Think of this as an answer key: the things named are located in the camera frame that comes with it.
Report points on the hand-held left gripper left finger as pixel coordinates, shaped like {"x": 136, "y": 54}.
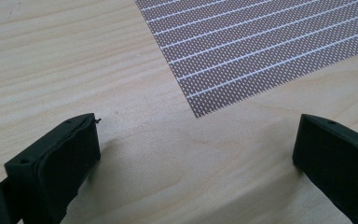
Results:
{"x": 54, "y": 169}

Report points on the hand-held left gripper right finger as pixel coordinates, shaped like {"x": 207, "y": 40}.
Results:
{"x": 338, "y": 161}

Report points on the brown woven striped placemat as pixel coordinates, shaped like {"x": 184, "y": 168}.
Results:
{"x": 251, "y": 46}

